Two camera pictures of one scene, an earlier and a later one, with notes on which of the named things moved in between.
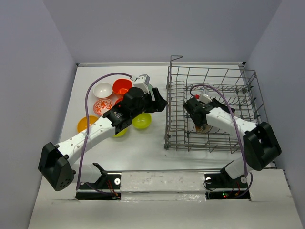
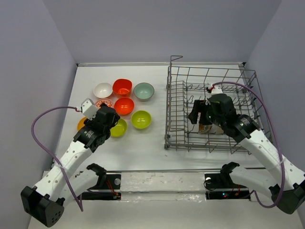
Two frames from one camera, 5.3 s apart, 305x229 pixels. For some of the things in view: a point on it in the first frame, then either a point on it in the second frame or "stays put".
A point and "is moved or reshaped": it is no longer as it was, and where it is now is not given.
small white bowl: x=103 y=90 stays put
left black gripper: x=157 y=106 → x=116 y=119
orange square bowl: x=120 y=86 stays put
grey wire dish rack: x=238 y=88 stays put
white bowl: x=237 y=112 is moved or reshaped
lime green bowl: x=142 y=120 stays put
